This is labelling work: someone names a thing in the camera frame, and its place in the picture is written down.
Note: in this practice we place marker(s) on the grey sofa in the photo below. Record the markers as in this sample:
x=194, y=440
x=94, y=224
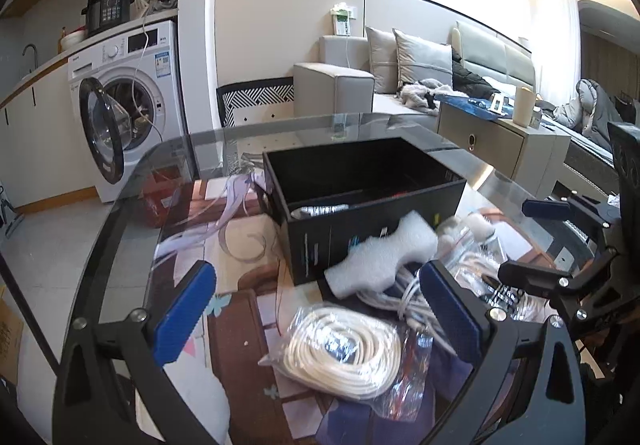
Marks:
x=332, y=85

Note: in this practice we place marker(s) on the printed table mat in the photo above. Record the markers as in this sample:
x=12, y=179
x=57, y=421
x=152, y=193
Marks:
x=250, y=325

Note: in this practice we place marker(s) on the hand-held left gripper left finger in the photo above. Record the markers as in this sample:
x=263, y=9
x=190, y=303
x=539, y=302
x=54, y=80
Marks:
x=184, y=312

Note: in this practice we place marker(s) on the patterned black white chair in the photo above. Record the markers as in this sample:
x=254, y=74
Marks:
x=255, y=97

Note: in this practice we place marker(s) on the white kitchen counter cabinet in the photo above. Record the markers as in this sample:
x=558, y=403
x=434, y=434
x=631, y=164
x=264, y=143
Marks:
x=40, y=140

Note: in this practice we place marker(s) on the white cylinder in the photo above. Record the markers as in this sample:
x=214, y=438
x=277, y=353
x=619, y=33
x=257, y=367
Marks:
x=524, y=107

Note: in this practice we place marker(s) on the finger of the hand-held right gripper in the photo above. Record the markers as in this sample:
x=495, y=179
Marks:
x=530, y=275
x=545, y=208

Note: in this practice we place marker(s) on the grey down jacket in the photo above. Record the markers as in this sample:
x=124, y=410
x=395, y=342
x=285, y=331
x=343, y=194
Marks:
x=590, y=105

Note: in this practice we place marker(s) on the grey sofa pillow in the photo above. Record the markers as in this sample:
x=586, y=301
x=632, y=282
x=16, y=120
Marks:
x=380, y=60
x=420, y=57

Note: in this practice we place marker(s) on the white foam piece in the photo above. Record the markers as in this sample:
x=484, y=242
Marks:
x=375, y=260

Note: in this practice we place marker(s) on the black pressure cooker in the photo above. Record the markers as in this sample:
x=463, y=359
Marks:
x=107, y=10

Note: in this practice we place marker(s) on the blue packet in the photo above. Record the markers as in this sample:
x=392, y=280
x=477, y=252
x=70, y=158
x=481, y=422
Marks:
x=475, y=105

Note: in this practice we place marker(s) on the white bowl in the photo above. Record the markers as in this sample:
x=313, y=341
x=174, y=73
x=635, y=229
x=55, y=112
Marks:
x=72, y=39

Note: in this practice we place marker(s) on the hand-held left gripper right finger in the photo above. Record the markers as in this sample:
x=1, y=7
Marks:
x=450, y=315

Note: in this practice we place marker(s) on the white washing machine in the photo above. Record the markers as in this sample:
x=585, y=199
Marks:
x=150, y=55

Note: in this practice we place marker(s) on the beige side cabinet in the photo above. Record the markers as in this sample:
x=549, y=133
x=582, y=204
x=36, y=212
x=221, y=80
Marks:
x=500, y=145

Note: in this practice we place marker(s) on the black cardboard box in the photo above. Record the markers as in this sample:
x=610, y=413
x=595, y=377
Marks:
x=345, y=237

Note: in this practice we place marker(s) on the kitchen faucet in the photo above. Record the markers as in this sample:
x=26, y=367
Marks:
x=31, y=50

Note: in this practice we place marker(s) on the red box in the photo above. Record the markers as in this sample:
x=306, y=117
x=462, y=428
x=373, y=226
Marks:
x=157, y=200

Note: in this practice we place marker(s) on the silver packet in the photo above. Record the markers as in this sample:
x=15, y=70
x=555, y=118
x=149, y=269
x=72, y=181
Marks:
x=320, y=211

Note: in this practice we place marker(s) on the brown cardboard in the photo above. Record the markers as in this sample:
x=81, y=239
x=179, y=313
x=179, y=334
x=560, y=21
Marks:
x=10, y=340

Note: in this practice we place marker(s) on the grey fur cloth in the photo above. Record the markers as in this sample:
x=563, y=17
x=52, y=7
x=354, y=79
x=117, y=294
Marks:
x=415, y=95

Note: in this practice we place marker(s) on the white wall intercom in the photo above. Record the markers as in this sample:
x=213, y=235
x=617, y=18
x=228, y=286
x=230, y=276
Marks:
x=342, y=20

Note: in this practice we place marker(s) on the black jacket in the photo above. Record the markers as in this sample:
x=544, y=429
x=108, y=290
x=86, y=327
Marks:
x=472, y=80

